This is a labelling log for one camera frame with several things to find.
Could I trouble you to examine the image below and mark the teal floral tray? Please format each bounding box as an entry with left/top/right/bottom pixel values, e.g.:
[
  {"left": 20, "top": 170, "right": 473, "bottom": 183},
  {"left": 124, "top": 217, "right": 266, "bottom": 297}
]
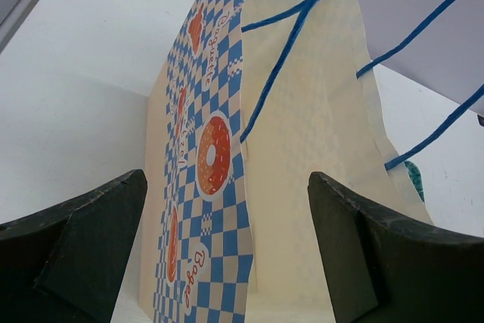
[{"left": 404, "top": 160, "right": 425, "bottom": 203}]

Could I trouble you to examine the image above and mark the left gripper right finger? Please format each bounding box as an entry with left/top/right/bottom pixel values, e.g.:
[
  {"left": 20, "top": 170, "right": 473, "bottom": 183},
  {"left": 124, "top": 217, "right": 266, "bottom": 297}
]
[{"left": 308, "top": 172, "right": 483, "bottom": 322}]

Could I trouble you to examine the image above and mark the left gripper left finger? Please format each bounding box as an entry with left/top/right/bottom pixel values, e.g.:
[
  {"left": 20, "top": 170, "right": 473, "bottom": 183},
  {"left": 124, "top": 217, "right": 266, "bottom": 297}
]
[{"left": 1, "top": 169, "right": 147, "bottom": 322}]

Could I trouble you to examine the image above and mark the blue checkered paper bag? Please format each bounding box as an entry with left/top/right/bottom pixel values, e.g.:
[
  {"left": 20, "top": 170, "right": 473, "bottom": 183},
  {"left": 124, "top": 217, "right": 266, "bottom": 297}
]
[{"left": 138, "top": 0, "right": 484, "bottom": 323}]

